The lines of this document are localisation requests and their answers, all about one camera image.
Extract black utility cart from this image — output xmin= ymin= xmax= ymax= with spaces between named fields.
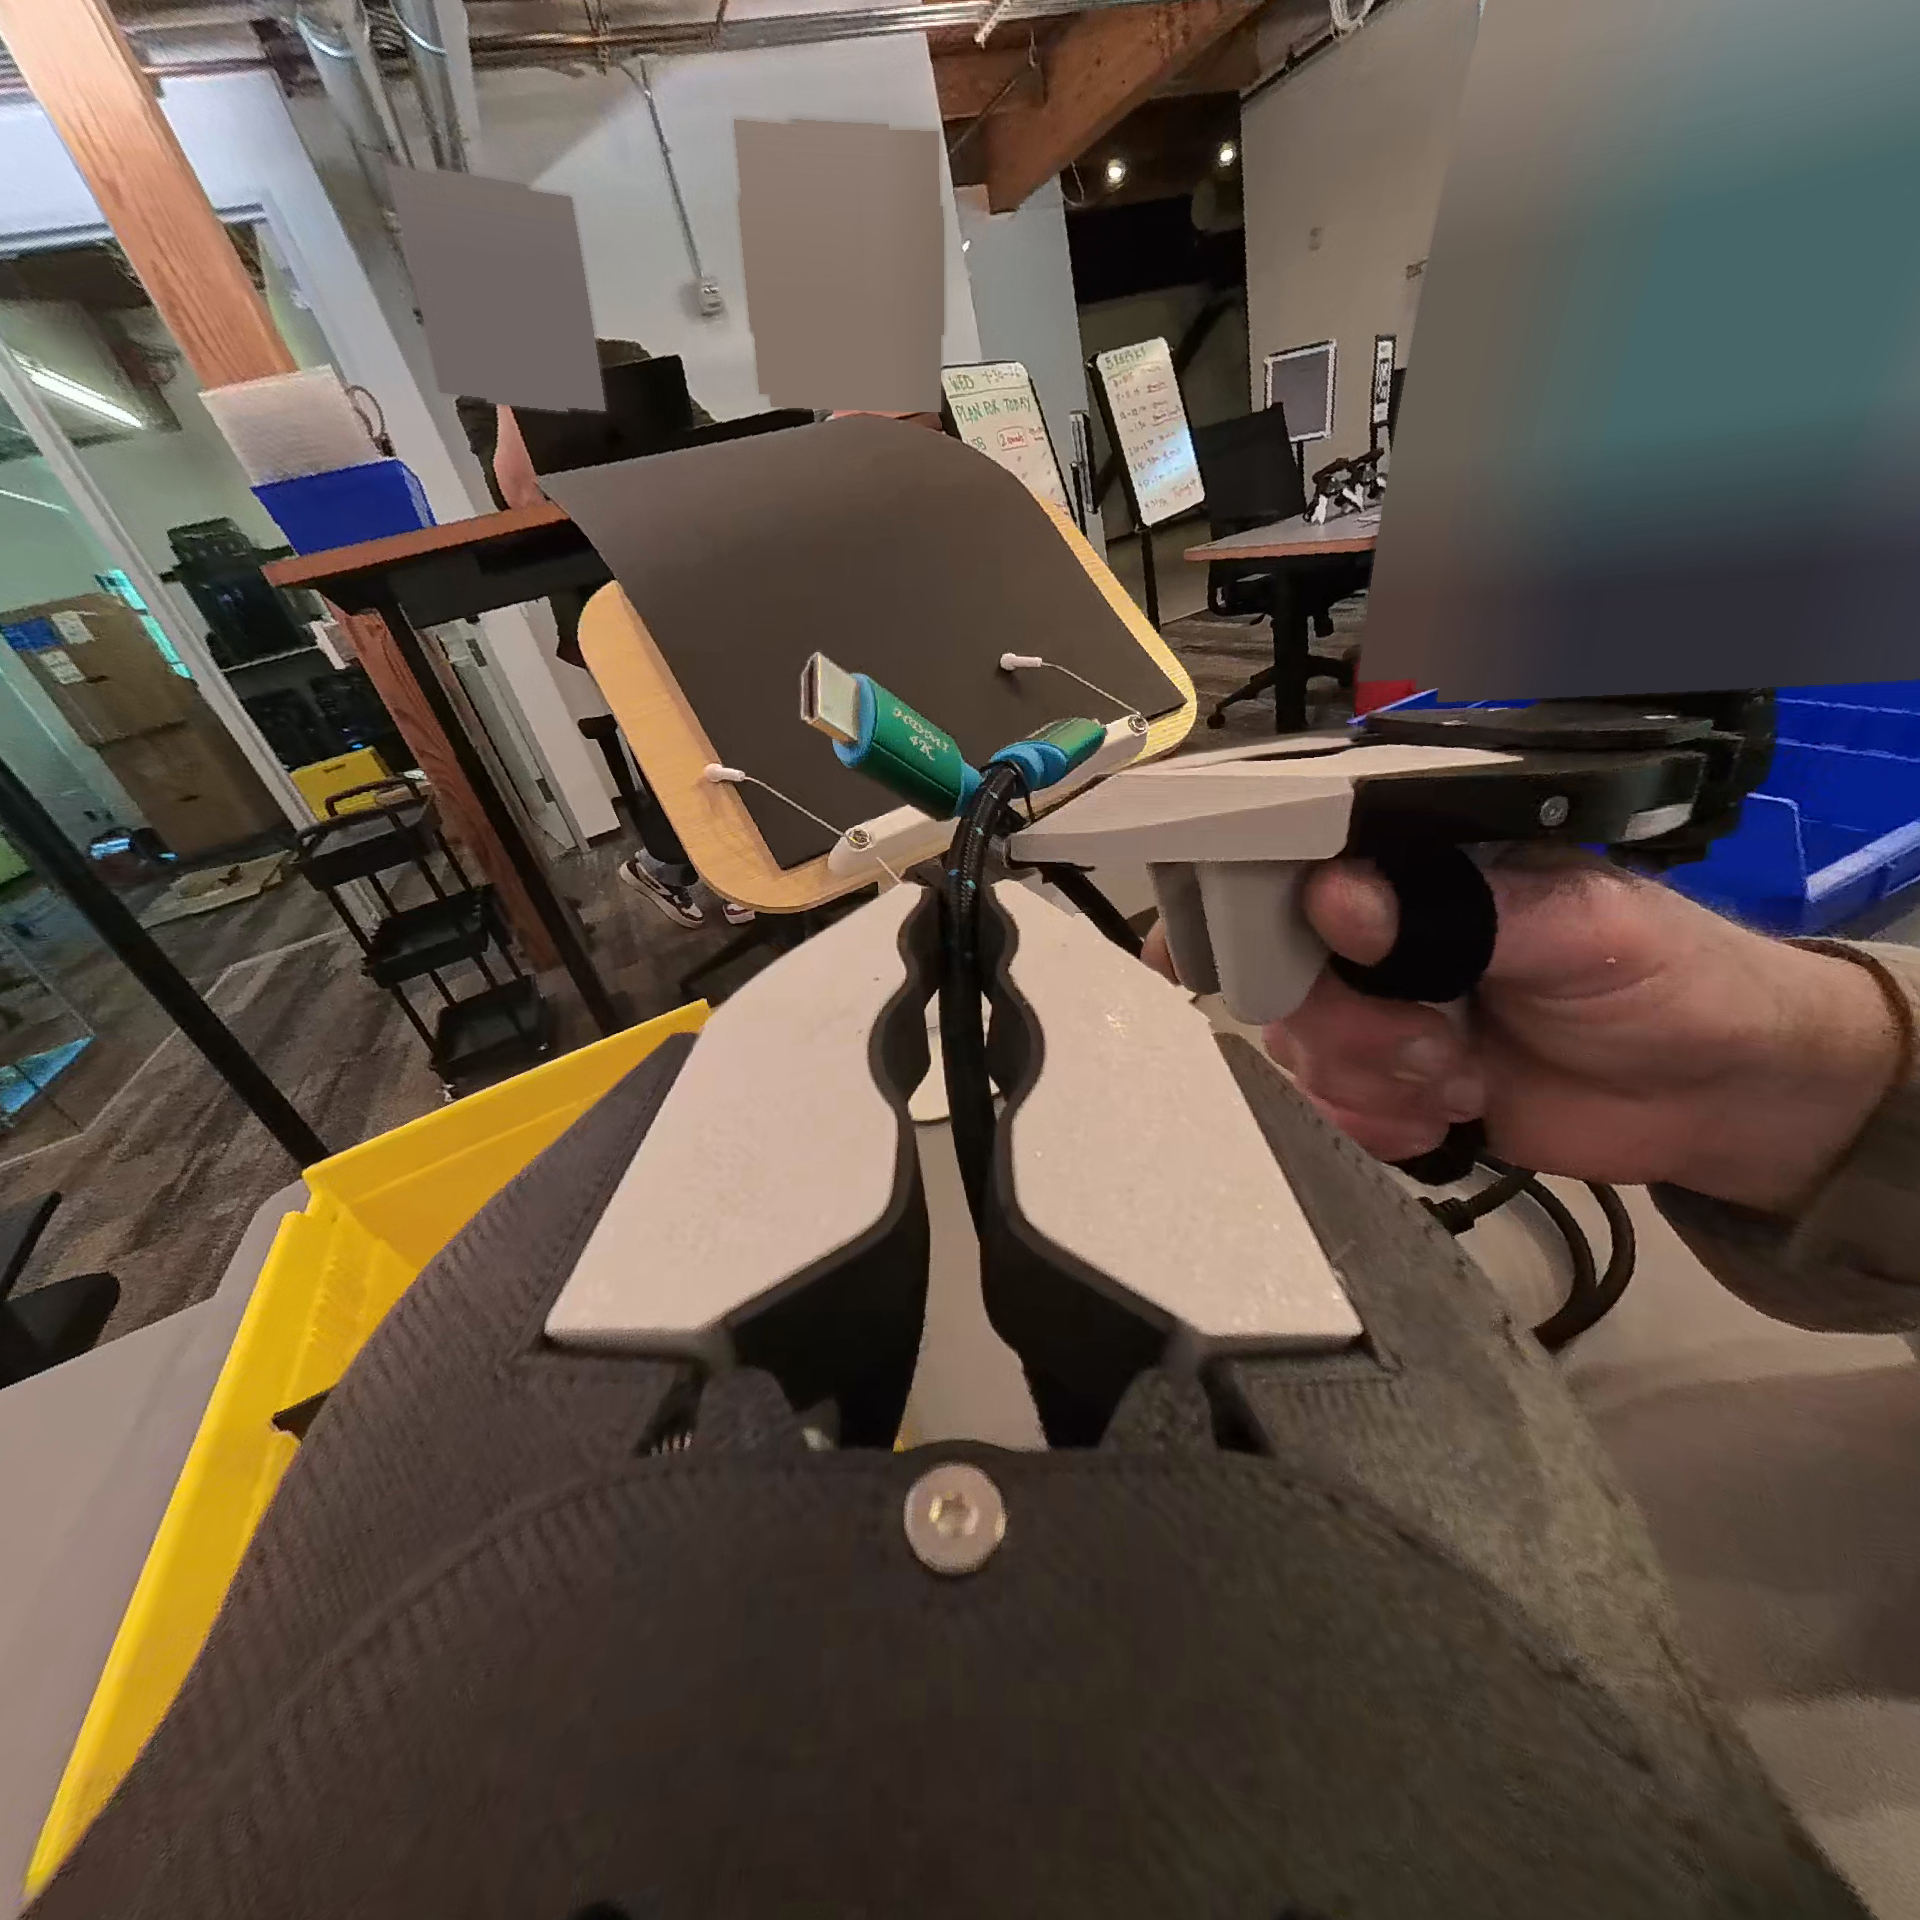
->
xmin=285 ymin=782 xmax=557 ymax=1082

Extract person's right hand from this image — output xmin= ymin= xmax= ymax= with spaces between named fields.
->
xmin=1262 ymin=854 xmax=1885 ymax=1223

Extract black board with wooden edge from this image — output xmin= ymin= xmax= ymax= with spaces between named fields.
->
xmin=546 ymin=416 xmax=1203 ymax=916

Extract yellow plastic bin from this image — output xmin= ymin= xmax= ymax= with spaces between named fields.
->
xmin=25 ymin=999 xmax=722 ymax=1893

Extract black switch cable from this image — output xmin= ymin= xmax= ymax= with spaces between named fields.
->
xmin=1411 ymin=1156 xmax=1637 ymax=1354

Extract black braided hdmi cable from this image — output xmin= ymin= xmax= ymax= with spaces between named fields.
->
xmin=795 ymin=656 xmax=1114 ymax=1216

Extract small blue bin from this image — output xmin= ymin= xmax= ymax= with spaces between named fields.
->
xmin=255 ymin=456 xmax=436 ymax=558

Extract black office chair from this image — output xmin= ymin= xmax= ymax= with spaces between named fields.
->
xmin=1196 ymin=407 xmax=1353 ymax=722

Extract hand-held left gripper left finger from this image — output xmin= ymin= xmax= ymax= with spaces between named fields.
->
xmin=542 ymin=879 xmax=938 ymax=1427

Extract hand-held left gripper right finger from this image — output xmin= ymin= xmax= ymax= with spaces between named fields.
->
xmin=975 ymin=878 xmax=1374 ymax=1443

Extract blue divided plastic bin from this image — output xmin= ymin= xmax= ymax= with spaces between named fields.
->
xmin=1350 ymin=676 xmax=1920 ymax=938

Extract black stand pole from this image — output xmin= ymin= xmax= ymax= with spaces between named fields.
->
xmin=0 ymin=766 xmax=332 ymax=1172

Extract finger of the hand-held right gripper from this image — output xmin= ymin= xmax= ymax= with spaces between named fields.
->
xmin=999 ymin=784 xmax=1374 ymax=879
xmin=1121 ymin=738 xmax=1531 ymax=799

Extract wooden post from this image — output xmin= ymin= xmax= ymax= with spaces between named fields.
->
xmin=0 ymin=0 xmax=302 ymax=394

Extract whiteboard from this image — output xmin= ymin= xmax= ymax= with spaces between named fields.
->
xmin=939 ymin=360 xmax=1068 ymax=512
xmin=1095 ymin=336 xmax=1210 ymax=528

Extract cardboard boxes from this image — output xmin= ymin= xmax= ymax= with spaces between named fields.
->
xmin=0 ymin=602 xmax=287 ymax=856

